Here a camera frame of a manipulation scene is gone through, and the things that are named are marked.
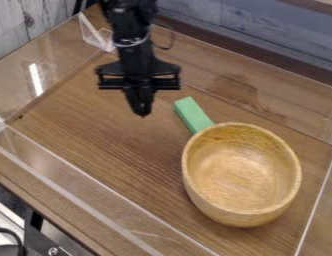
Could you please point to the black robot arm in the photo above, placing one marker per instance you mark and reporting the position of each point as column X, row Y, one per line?
column 130, row 17

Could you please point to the clear acrylic corner bracket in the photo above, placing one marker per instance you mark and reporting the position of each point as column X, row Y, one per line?
column 98, row 38

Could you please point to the green rectangular block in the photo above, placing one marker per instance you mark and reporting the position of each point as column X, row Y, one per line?
column 192, row 114

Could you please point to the black table frame bracket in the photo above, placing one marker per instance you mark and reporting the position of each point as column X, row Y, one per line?
column 45, row 240

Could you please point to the wooden brown bowl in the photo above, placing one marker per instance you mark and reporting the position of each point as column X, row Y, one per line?
column 241, row 173

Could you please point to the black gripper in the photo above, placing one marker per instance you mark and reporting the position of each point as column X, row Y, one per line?
column 138, row 68

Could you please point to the clear acrylic enclosure wall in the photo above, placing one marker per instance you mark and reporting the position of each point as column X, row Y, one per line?
column 99, row 169

